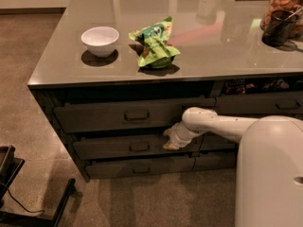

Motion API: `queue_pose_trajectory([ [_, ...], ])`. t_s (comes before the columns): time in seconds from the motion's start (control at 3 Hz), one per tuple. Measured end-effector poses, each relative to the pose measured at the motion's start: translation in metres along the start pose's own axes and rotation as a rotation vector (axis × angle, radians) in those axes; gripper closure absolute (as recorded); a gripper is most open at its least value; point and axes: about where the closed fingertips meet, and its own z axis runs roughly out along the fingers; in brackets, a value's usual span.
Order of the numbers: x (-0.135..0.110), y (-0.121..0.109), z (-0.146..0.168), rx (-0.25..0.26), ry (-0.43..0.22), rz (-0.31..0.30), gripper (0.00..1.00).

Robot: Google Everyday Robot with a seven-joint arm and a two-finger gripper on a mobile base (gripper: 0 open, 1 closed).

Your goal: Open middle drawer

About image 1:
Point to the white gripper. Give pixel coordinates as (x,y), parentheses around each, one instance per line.
(179,136)

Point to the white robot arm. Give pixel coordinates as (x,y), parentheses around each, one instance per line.
(269,188)

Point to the grey counter cabinet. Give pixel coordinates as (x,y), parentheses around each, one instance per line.
(117,73)

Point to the green crumpled snack bag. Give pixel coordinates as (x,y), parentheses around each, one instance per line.
(157,53)

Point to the white ceramic bowl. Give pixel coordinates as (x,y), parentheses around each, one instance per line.
(100,40)

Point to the dark glass cup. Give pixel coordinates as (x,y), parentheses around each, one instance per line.
(280,26)

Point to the glass jar of snacks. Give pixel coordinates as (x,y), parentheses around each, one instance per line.
(290,5)

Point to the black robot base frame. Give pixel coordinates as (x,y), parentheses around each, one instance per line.
(20,199)

